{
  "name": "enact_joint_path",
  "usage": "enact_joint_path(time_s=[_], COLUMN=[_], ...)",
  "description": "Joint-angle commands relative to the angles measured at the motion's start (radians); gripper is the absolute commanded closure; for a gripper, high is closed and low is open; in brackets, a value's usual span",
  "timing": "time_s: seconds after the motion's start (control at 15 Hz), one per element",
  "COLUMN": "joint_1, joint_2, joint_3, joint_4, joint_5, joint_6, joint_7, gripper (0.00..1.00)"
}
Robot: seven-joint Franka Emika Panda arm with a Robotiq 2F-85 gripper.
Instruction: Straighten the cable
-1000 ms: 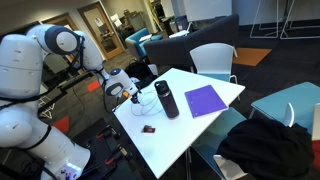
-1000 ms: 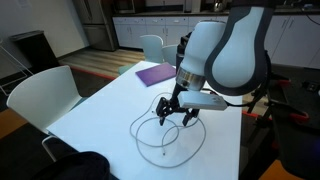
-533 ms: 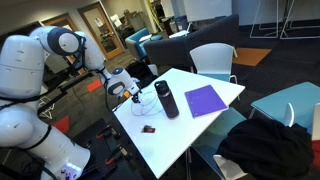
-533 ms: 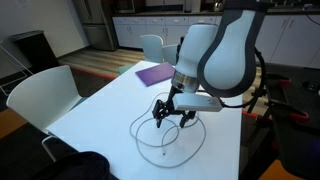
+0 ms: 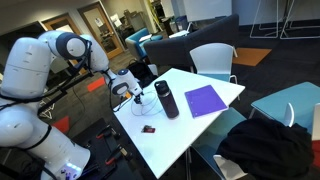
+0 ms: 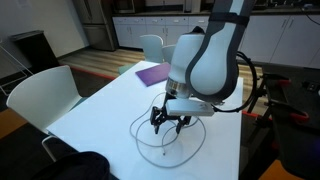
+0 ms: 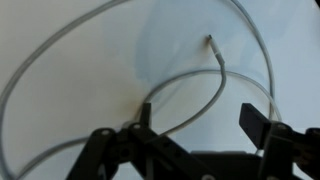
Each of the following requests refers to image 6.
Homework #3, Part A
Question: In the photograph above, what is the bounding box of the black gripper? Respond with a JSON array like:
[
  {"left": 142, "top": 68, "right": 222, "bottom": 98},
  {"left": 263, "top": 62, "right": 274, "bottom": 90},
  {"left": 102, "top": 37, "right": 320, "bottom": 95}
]
[{"left": 149, "top": 90, "right": 193, "bottom": 135}]

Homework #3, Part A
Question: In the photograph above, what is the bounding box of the thin white cable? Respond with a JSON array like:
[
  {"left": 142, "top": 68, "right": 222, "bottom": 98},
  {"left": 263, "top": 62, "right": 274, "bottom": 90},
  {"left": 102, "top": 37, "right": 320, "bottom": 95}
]
[{"left": 129, "top": 92, "right": 207, "bottom": 169}]

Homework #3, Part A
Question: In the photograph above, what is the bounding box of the purple spiral notebook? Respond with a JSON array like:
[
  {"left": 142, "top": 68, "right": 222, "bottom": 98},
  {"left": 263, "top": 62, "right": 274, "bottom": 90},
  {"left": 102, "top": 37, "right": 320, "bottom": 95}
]
[{"left": 134, "top": 61, "right": 172, "bottom": 88}]

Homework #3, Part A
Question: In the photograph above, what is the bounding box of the white plastic chair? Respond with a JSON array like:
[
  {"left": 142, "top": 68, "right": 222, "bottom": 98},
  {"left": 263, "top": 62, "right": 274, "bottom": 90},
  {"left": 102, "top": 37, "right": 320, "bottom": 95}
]
[{"left": 138, "top": 33, "right": 165, "bottom": 64}]

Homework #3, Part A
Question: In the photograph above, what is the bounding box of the red black clamp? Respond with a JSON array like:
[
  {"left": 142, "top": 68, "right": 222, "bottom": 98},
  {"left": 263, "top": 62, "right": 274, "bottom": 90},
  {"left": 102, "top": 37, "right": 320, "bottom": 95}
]
[
  {"left": 256, "top": 73, "right": 292, "bottom": 98},
  {"left": 246, "top": 98, "right": 310, "bottom": 125}
]

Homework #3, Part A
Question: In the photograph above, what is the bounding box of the steel refrigerator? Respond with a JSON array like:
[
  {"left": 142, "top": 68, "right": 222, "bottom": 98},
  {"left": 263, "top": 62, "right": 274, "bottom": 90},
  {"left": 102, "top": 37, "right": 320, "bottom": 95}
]
[{"left": 72, "top": 0, "right": 120, "bottom": 52}]

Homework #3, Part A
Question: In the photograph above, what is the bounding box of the white chair teal seat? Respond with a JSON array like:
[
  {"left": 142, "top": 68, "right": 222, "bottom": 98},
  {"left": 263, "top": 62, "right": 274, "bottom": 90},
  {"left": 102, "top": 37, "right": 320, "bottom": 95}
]
[{"left": 5, "top": 64, "right": 83, "bottom": 163}]

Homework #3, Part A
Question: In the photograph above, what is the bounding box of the black robot stand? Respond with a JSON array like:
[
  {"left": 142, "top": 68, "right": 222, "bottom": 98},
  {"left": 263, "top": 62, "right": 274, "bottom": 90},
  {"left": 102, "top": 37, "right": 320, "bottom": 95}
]
[{"left": 246, "top": 63, "right": 320, "bottom": 180}]

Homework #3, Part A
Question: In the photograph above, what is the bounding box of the white cabinet row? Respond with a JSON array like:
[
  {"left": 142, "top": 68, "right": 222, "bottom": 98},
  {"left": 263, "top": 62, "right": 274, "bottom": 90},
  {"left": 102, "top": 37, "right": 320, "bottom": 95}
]
[{"left": 112, "top": 13, "right": 320, "bottom": 70}]

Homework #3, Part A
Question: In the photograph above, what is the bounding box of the black outlet box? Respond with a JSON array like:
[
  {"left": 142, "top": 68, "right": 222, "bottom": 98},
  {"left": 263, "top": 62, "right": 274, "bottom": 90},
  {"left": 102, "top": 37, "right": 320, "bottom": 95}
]
[{"left": 301, "top": 80, "right": 320, "bottom": 94}]

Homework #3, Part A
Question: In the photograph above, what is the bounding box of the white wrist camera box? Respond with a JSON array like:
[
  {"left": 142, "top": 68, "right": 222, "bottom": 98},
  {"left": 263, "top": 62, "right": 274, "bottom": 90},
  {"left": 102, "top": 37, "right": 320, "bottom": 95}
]
[{"left": 165, "top": 99, "right": 216, "bottom": 118}]

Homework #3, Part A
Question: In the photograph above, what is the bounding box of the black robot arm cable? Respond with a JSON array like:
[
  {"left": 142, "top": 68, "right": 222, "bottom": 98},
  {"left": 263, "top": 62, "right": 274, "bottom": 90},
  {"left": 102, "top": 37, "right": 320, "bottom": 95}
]
[{"left": 212, "top": 50, "right": 260, "bottom": 114}]

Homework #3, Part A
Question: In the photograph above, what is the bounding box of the white wire stand frame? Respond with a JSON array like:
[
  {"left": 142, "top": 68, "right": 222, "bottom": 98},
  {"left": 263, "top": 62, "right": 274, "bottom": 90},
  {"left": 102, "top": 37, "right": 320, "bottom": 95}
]
[{"left": 0, "top": 43, "right": 35, "bottom": 97}]

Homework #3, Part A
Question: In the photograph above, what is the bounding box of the thin black cord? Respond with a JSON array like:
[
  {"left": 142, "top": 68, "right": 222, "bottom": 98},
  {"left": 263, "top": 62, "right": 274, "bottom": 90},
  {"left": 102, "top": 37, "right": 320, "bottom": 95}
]
[{"left": 300, "top": 5, "right": 320, "bottom": 27}]

